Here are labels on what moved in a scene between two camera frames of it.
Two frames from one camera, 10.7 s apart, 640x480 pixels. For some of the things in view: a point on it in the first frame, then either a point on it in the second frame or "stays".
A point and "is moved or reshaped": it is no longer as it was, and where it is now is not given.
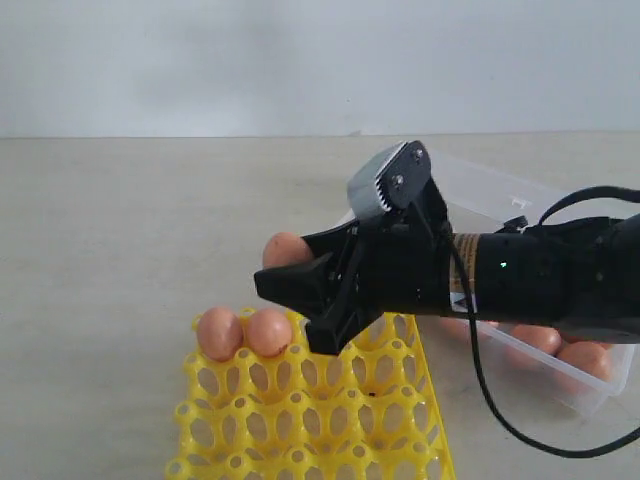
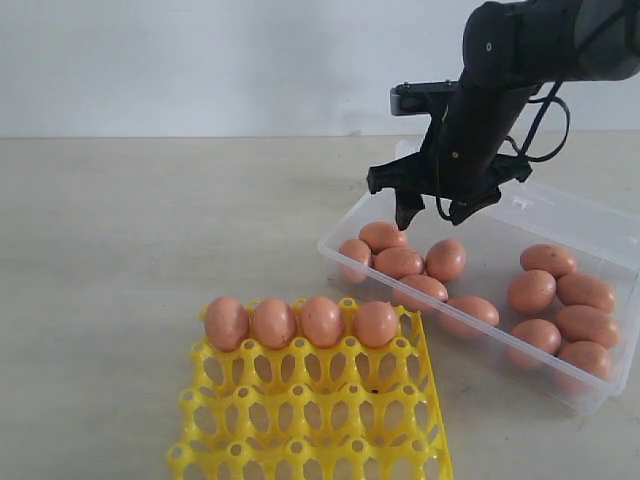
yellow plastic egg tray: (366, 412) stays
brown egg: (269, 331) is moved or reshaped
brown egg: (220, 333) is moved or reshaped
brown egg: (285, 248) is moved or reshaped
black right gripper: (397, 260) -> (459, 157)
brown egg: (588, 357) stays
